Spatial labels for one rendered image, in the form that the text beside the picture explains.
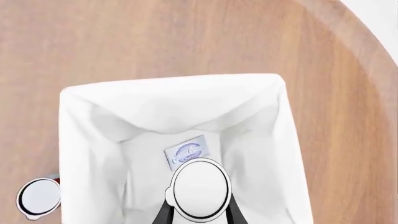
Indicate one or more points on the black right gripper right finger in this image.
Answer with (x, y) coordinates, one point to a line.
(235, 213)

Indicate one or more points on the white cloth-lined basket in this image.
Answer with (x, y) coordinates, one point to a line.
(174, 121)

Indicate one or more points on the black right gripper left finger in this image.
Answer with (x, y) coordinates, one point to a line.
(164, 213)

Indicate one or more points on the cream cheese box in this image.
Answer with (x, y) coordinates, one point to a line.
(188, 150)

